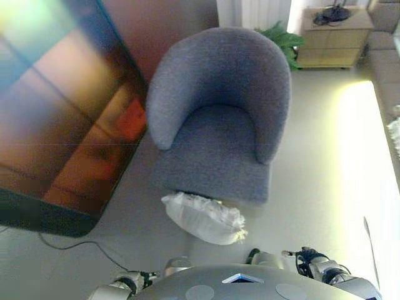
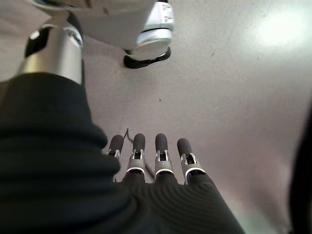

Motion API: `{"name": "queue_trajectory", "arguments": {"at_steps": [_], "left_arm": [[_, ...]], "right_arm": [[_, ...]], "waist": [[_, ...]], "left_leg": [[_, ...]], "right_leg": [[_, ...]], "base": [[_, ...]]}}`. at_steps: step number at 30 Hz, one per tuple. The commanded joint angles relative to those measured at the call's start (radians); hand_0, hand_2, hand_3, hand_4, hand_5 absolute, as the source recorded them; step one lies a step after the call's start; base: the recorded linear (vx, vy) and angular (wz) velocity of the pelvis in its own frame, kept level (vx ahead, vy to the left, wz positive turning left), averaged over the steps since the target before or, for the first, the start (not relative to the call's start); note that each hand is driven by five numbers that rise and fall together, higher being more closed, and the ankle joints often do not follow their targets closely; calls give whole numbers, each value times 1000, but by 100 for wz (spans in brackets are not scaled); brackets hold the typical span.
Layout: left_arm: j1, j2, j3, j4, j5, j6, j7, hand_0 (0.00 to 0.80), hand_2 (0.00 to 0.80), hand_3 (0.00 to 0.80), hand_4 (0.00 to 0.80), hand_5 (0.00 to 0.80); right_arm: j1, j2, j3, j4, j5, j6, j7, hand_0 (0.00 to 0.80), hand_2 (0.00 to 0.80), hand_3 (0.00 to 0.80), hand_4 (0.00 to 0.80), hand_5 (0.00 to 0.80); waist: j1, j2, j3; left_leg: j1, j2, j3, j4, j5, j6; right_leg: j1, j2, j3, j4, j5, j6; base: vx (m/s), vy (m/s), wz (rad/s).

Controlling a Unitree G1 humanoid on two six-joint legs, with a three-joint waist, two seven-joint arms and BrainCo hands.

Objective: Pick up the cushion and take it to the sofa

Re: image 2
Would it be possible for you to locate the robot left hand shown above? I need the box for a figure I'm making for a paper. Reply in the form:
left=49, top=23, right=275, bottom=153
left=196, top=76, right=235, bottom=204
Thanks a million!
left=0, top=13, right=247, bottom=234

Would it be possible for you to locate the thick black blurred cable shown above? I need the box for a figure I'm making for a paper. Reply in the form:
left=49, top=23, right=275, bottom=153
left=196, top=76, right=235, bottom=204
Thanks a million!
left=291, top=97, right=312, bottom=234

